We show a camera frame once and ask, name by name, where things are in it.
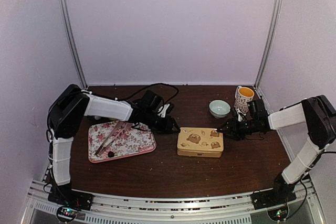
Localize pink floral serving tray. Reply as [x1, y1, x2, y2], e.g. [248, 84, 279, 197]
[88, 120, 156, 163]

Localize white floral mug yellow inside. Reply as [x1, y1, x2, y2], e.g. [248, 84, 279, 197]
[233, 86, 255, 114]

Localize left circuit board with leds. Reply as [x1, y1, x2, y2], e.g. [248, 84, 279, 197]
[56, 206, 78, 222]

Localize tan tin box paper cups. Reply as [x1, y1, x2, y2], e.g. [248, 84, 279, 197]
[177, 149, 223, 158]

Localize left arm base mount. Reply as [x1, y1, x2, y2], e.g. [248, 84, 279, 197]
[48, 183, 93, 211]

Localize circuit board with leds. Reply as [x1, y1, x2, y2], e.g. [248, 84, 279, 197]
[56, 206, 78, 222]
[267, 207, 289, 222]

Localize right circuit board with leds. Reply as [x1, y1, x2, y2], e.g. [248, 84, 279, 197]
[267, 207, 289, 222]

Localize front aluminium frame rail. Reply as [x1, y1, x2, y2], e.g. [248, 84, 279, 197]
[20, 182, 323, 224]

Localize pink metal tongs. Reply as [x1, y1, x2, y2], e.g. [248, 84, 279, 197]
[94, 121, 132, 156]

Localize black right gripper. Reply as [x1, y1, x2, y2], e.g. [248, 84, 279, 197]
[217, 116, 257, 140]

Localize left rear aluminium corner post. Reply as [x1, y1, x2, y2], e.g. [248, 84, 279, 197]
[59, 0, 88, 89]

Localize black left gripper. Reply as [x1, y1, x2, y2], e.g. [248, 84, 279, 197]
[143, 110, 181, 134]

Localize aluminium corner post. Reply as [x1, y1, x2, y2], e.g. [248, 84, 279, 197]
[59, 0, 88, 89]
[254, 0, 283, 89]

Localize right rear aluminium corner post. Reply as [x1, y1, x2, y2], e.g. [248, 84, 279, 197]
[254, 0, 283, 89]

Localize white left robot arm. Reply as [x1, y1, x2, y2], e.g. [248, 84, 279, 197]
[46, 84, 180, 205]

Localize light blue ceramic bowl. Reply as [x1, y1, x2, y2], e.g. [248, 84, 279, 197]
[208, 100, 231, 119]

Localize bear print tin lid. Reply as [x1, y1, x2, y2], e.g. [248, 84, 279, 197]
[177, 127, 224, 153]

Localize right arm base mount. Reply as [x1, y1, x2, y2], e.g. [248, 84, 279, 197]
[250, 174, 297, 210]

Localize right side aluminium base rail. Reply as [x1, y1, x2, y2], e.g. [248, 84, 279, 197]
[268, 95, 335, 184]

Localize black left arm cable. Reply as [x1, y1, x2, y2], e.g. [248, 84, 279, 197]
[46, 83, 180, 138]

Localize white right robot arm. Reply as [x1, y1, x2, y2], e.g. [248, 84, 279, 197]
[216, 95, 335, 204]

